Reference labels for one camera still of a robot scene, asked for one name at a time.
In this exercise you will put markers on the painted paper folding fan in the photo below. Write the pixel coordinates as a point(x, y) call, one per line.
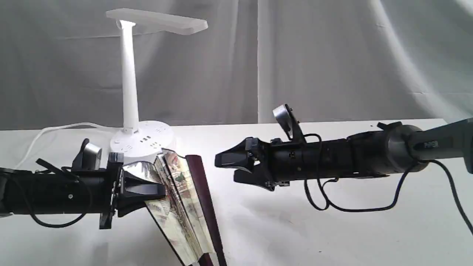
point(186, 215)

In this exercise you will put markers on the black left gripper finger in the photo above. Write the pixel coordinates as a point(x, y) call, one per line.
point(127, 208)
point(134, 189)

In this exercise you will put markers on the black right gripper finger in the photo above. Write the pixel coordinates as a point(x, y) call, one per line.
point(242, 155)
point(256, 178)

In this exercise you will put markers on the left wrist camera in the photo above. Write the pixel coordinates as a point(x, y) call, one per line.
point(88, 157)

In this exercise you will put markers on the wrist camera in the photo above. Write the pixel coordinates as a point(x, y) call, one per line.
point(88, 157)
point(287, 121)

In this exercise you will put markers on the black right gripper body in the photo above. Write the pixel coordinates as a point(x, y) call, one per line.
point(285, 162)

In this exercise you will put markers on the grey backdrop curtain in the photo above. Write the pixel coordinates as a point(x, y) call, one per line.
point(330, 60)

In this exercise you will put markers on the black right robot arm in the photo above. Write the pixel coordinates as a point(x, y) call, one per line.
point(390, 150)

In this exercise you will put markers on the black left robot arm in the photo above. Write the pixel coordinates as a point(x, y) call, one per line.
point(61, 197)

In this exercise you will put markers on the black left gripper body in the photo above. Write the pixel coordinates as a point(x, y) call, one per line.
point(100, 188)

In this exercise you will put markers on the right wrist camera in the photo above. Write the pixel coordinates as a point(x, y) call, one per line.
point(287, 121)

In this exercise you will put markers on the white desk lamp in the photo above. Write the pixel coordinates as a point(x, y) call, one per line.
point(142, 140)

